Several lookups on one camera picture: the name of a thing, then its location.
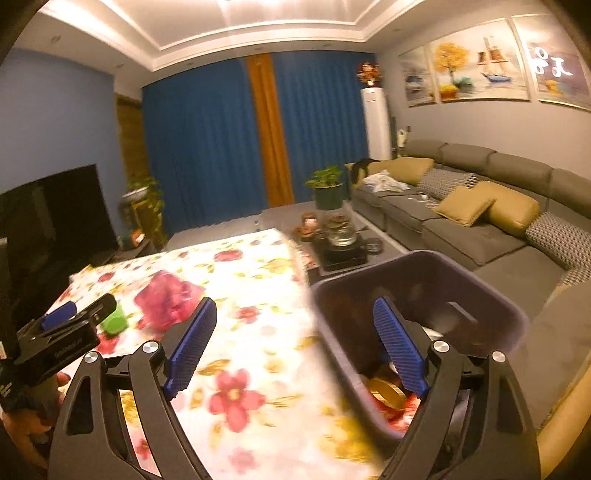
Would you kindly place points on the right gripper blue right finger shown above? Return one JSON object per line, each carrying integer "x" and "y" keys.
{"x": 400, "y": 347}

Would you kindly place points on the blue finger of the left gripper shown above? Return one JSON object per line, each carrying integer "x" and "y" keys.
{"x": 59, "y": 316}
{"x": 101, "y": 308}

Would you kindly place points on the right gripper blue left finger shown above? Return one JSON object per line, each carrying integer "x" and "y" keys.
{"x": 184, "y": 344}

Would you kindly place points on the purple pink plastic bag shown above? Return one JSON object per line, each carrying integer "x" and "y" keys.
{"x": 165, "y": 301}

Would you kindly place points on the red white plastic bag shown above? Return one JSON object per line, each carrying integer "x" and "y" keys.
{"x": 400, "y": 420}

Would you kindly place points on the red gold cup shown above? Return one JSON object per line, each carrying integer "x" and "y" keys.
{"x": 387, "y": 393}

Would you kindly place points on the dark grey trash bin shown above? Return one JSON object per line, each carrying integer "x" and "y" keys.
{"x": 427, "y": 288}

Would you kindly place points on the person's left hand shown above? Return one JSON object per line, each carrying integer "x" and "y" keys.
{"x": 21, "y": 426}

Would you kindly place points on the black television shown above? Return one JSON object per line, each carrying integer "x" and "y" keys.
{"x": 55, "y": 226}

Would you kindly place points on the floral tablecloth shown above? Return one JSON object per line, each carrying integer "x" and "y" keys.
{"x": 263, "y": 403}

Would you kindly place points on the plant on wooden stand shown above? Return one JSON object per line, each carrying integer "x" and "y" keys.
{"x": 141, "y": 209}

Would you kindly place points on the glass teapot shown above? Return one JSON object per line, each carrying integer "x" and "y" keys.
{"x": 340, "y": 230}

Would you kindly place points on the orange curtain strip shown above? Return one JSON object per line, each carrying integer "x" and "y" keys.
{"x": 272, "y": 144}

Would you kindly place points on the mustard cushion small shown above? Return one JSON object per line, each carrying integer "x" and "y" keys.
{"x": 464, "y": 205}

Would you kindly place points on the grey sectional sofa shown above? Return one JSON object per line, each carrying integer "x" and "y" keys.
{"x": 553, "y": 361}

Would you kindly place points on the patterned pillow far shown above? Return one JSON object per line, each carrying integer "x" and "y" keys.
{"x": 439, "y": 183}

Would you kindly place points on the patterned pillow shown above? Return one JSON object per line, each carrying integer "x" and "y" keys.
{"x": 439, "y": 183}
{"x": 565, "y": 243}

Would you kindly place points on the mustard cushion large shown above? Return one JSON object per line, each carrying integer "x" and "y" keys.
{"x": 512, "y": 212}

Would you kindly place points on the white cloth on sofa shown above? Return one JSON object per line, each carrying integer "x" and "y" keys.
{"x": 384, "y": 182}

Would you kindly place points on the blue curtain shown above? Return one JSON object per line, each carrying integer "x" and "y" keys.
{"x": 203, "y": 141}

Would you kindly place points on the potted green plant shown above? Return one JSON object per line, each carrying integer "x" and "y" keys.
{"x": 326, "y": 187}

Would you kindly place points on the mustard cushion far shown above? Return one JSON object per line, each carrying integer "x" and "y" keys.
{"x": 408, "y": 170}

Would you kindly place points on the patterned pillow near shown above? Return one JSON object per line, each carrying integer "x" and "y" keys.
{"x": 565, "y": 243}

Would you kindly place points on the white standing air conditioner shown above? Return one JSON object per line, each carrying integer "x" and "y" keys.
{"x": 377, "y": 121}

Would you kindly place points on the red flower decoration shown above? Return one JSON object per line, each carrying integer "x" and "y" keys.
{"x": 369, "y": 74}

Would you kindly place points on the left landscape painting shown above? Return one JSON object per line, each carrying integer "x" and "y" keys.
{"x": 418, "y": 82}

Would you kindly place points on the sailboat tree painting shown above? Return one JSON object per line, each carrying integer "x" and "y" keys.
{"x": 482, "y": 62}

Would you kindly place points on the right purple painting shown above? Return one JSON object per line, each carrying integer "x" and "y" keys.
{"x": 556, "y": 65}

